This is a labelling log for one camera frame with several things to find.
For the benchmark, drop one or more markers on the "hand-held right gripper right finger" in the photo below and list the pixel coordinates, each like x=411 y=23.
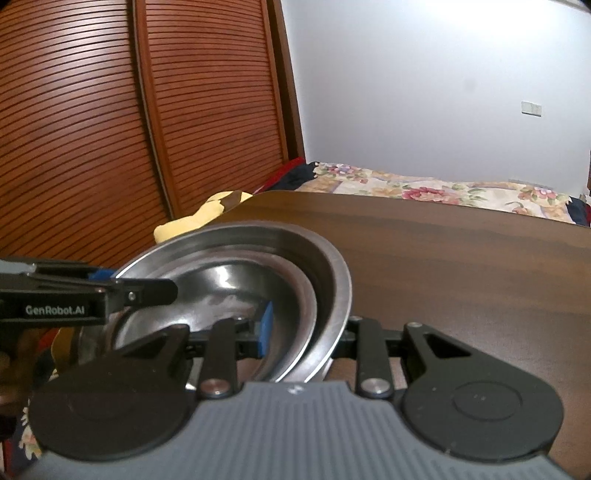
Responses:
x=369 y=350

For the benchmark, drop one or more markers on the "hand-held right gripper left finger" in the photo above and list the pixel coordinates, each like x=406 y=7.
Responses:
x=266 y=330

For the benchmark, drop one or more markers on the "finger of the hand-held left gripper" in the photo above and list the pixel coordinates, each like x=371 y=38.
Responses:
x=99 y=275
x=147 y=293

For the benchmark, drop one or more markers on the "small steel bowl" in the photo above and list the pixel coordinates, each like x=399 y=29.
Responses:
x=217 y=281

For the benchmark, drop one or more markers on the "large steel bowl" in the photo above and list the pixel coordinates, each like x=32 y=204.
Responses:
x=334 y=286

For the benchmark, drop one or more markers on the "person's left hand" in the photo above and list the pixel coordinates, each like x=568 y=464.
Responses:
x=27 y=360

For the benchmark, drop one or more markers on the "yellow plush toy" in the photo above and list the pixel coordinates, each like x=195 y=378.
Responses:
x=203 y=217

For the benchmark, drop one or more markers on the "louvered wooden wardrobe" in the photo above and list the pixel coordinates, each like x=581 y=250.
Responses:
x=115 y=115

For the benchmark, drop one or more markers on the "red cloth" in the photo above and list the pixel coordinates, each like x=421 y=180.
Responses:
x=286 y=168

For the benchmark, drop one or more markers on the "wooden door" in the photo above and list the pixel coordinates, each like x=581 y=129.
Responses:
x=288 y=83

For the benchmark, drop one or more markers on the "white wall switch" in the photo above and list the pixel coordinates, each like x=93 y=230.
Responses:
x=531 y=108

